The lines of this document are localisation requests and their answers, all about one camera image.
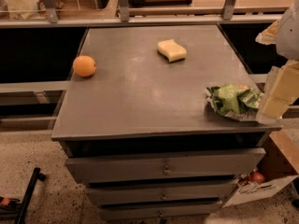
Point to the drawer knob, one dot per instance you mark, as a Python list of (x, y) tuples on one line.
[(163, 197), (167, 171)]

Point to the white cardboard box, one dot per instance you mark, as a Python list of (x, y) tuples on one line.
[(279, 166)]

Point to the middle drawer knob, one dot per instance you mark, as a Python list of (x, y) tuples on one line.
[(163, 197)]

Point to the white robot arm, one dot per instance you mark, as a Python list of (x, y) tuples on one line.
[(287, 43)]

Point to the top drawer knob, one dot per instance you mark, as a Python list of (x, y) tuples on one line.
[(167, 171)]

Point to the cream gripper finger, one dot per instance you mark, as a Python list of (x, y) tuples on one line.
[(280, 92), (269, 35)]

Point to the black stand leg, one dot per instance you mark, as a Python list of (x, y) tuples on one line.
[(36, 176)]

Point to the orange fruit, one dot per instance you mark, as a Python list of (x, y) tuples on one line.
[(84, 66)]

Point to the red onion in box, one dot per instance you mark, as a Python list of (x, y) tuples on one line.
[(256, 176)]

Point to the green crumpled snack bag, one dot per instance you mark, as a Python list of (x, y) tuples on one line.
[(234, 101)]

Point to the grey drawer cabinet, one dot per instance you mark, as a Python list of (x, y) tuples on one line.
[(139, 113)]

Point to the yellow sponge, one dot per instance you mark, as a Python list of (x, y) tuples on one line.
[(172, 50)]

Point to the metal railing frame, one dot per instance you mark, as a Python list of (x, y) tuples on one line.
[(74, 13)]

